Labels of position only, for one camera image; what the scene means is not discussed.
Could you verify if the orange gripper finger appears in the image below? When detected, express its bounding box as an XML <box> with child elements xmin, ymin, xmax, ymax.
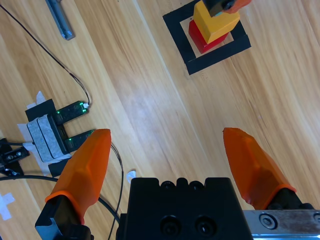
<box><xmin>223</xmin><ymin>127</ymin><xmax>313</xmax><ymax>211</ymax></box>
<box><xmin>34</xmin><ymin>128</ymin><xmax>112</xmax><ymax>240</ymax></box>
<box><xmin>201</xmin><ymin>0</ymin><xmax>253</xmax><ymax>18</ymax></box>

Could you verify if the yellow wooden block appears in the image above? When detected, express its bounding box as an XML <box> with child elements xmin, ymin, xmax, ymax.
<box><xmin>192</xmin><ymin>0</ymin><xmax>241</xmax><ymax>45</ymax></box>

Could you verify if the red wooden block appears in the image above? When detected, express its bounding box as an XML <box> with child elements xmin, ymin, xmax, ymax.
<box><xmin>188</xmin><ymin>19</ymin><xmax>231</xmax><ymax>55</ymax></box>

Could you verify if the black USB dongle green LED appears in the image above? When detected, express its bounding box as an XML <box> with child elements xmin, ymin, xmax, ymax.
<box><xmin>64</xmin><ymin>129</ymin><xmax>97</xmax><ymax>153</ymax></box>
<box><xmin>55</xmin><ymin>100</ymin><xmax>90</xmax><ymax>124</ymax></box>

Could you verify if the small white tape scrap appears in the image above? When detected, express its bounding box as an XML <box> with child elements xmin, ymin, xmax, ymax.
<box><xmin>125</xmin><ymin>169</ymin><xmax>138</xmax><ymax>184</ymax></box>

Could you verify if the grey USB hub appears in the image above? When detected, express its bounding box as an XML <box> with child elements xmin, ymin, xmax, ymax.
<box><xmin>26</xmin><ymin>113</ymin><xmax>73</xmax><ymax>163</ymax></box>

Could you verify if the black tape square outline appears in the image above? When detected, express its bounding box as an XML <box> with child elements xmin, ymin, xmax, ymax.
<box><xmin>162</xmin><ymin>0</ymin><xmax>252</xmax><ymax>76</ymax></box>

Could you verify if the taped sensor device with LEDs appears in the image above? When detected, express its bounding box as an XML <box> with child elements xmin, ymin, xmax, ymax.
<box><xmin>16</xmin><ymin>90</ymin><xmax>74</xmax><ymax>177</ymax></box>

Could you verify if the white tape cross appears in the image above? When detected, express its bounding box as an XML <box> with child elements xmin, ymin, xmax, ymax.
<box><xmin>0</xmin><ymin>191</ymin><xmax>16</xmax><ymax>221</ymax></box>

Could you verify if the thin dark twisted cable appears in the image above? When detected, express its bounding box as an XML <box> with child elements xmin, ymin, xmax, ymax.
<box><xmin>0</xmin><ymin>3</ymin><xmax>91</xmax><ymax>107</ymax></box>
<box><xmin>107</xmin><ymin>142</ymin><xmax>125</xmax><ymax>240</ymax></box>

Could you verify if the black metal bracket with screws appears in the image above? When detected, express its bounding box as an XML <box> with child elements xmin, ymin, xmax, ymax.
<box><xmin>0</xmin><ymin>137</ymin><xmax>30</xmax><ymax>177</ymax></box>

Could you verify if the grey aluminium rail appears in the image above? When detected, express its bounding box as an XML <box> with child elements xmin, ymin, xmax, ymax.
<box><xmin>44</xmin><ymin>0</ymin><xmax>76</xmax><ymax>41</ymax></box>

